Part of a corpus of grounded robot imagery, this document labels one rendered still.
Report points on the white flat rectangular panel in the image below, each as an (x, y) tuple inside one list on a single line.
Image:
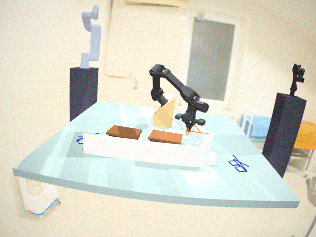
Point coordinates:
[(145, 151)]

